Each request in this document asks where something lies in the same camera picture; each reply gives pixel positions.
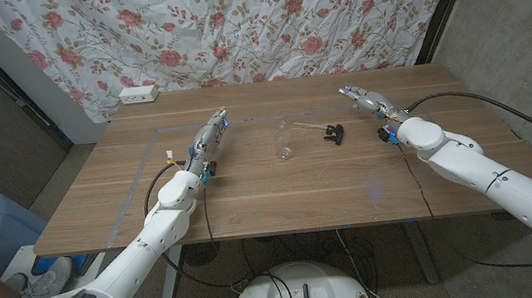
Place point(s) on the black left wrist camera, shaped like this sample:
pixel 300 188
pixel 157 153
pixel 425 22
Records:
pixel 209 170

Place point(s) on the white power strip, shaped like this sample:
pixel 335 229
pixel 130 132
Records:
pixel 138 95

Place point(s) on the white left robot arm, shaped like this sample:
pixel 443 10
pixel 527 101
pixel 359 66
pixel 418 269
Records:
pixel 147 238

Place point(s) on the clear plastic spray bottle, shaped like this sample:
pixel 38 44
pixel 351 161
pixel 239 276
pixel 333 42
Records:
pixel 283 142

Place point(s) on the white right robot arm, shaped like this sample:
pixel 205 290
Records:
pixel 494 185

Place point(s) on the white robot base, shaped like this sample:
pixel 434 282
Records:
pixel 303 282

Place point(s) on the floral print curtain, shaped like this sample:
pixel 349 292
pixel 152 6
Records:
pixel 234 25

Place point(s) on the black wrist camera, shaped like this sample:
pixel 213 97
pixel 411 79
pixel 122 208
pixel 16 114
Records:
pixel 209 170
pixel 386 136

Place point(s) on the black round floor fan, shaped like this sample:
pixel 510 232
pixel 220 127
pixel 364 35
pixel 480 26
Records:
pixel 201 254

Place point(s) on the grey shoe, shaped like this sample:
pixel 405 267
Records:
pixel 14 282
pixel 46 285

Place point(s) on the white floor platform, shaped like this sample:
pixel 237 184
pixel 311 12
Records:
pixel 87 278

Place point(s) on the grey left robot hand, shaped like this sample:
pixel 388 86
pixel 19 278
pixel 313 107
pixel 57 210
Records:
pixel 206 140

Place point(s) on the grey table leg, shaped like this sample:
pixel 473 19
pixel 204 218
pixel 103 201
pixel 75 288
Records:
pixel 423 256

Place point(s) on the black door frame strip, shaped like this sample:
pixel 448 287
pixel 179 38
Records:
pixel 5 81

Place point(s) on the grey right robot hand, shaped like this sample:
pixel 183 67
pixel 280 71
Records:
pixel 371 102

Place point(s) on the black sprayer head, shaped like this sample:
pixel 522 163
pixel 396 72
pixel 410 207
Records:
pixel 334 133

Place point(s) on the white table leg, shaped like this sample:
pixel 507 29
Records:
pixel 171 280

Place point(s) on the black vertical post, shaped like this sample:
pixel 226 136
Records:
pixel 443 5

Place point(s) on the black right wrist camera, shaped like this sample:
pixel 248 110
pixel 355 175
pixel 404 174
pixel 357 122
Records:
pixel 386 136

